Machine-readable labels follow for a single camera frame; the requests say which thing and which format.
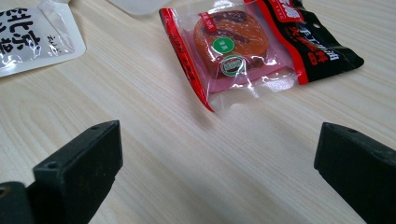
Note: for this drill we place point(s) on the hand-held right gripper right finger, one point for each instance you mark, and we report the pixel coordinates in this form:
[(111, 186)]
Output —
[(361, 168)]

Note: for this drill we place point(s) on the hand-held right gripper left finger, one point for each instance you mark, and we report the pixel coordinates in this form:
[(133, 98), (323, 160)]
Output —
[(77, 168)]

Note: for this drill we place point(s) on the clear plastic container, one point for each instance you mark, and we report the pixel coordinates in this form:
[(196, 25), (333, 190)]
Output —
[(137, 6)]

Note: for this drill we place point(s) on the red black clear snack packet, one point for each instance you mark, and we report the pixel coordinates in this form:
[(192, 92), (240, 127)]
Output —
[(236, 46)]

